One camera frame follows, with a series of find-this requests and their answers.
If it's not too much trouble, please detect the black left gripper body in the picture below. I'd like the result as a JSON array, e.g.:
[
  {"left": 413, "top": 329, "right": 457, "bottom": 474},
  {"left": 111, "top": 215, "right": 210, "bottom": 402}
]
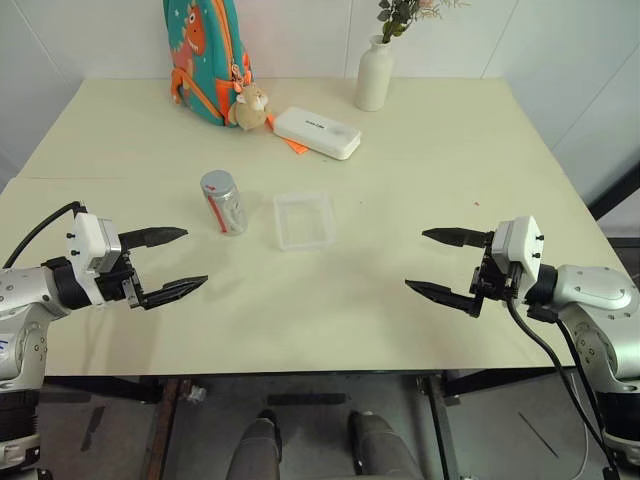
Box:
[{"left": 93, "top": 252, "right": 150, "bottom": 311}]

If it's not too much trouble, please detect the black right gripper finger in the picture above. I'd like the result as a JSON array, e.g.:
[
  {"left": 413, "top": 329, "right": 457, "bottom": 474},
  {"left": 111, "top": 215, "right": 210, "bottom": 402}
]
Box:
[
  {"left": 404, "top": 279, "right": 482, "bottom": 318},
  {"left": 421, "top": 227, "right": 493, "bottom": 250}
]

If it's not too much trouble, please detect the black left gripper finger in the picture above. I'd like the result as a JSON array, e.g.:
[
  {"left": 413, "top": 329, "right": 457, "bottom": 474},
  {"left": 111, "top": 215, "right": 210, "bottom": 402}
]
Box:
[
  {"left": 117, "top": 226, "right": 189, "bottom": 250},
  {"left": 141, "top": 275, "right": 209, "bottom": 309}
]

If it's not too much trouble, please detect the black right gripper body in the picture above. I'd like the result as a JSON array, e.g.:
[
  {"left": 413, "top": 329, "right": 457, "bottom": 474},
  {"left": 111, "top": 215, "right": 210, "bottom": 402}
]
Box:
[{"left": 469, "top": 243, "right": 524, "bottom": 319}]

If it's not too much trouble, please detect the clear plastic jar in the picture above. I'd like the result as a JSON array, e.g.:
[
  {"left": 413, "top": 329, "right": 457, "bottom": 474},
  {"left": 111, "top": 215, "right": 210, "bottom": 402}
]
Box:
[{"left": 200, "top": 170, "right": 249, "bottom": 236}]

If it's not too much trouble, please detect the clear plastic rectangular container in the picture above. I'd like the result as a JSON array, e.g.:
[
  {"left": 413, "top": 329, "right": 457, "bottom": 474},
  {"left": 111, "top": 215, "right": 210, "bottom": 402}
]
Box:
[{"left": 272, "top": 189, "right": 336, "bottom": 253}]

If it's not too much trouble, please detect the orange flat card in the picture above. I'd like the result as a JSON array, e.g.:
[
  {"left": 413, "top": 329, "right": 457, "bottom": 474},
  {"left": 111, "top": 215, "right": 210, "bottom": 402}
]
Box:
[{"left": 265, "top": 115, "right": 310, "bottom": 157}]

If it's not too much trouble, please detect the white rectangular case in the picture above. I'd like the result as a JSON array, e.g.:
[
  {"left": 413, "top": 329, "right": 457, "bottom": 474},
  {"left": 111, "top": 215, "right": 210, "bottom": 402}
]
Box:
[{"left": 272, "top": 106, "right": 362, "bottom": 162}]

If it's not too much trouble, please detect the dark rounded left foot shape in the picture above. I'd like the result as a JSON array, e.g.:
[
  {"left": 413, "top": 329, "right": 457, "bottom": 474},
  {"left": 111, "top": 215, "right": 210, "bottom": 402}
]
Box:
[{"left": 227, "top": 409, "right": 284, "bottom": 480}]

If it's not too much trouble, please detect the white ribbed ceramic vase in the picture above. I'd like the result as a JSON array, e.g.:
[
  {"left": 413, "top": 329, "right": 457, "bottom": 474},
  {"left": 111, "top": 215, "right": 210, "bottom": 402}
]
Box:
[{"left": 354, "top": 34, "right": 396, "bottom": 113}]

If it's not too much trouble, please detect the teal dinosaur backpack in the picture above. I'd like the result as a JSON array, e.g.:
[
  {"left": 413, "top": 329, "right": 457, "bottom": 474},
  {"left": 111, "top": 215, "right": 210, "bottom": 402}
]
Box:
[{"left": 162, "top": 0, "right": 251, "bottom": 129}]

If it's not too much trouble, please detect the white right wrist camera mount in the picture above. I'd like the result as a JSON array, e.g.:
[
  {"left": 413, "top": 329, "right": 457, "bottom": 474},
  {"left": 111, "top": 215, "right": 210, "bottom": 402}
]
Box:
[{"left": 491, "top": 215, "right": 545, "bottom": 303}]

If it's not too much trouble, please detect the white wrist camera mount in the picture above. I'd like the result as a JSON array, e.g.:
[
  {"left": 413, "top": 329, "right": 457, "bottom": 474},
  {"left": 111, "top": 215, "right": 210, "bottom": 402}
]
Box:
[
  {"left": 491, "top": 215, "right": 545, "bottom": 303},
  {"left": 66, "top": 213, "right": 123, "bottom": 305}
]

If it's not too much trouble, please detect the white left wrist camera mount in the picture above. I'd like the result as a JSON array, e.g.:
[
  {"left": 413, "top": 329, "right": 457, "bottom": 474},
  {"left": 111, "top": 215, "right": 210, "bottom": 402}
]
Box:
[{"left": 66, "top": 213, "right": 123, "bottom": 305}]

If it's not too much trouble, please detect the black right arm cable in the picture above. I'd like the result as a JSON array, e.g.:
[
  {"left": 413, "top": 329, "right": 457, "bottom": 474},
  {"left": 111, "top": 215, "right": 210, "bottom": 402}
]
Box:
[{"left": 505, "top": 294, "right": 619, "bottom": 480}]

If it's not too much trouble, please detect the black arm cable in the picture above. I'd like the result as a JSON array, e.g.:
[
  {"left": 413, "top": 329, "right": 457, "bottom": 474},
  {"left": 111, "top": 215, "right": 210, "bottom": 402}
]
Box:
[
  {"left": 505, "top": 294, "right": 619, "bottom": 480},
  {"left": 2, "top": 200, "right": 87, "bottom": 269}
]

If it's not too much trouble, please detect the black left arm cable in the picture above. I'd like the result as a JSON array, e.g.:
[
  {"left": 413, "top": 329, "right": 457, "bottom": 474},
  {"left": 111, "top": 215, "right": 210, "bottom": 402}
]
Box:
[{"left": 2, "top": 200, "right": 87, "bottom": 269}]

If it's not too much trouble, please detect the brown plush hamster keychain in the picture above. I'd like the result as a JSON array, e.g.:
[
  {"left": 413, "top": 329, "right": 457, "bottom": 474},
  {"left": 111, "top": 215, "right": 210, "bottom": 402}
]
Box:
[{"left": 228, "top": 82, "right": 275, "bottom": 133}]

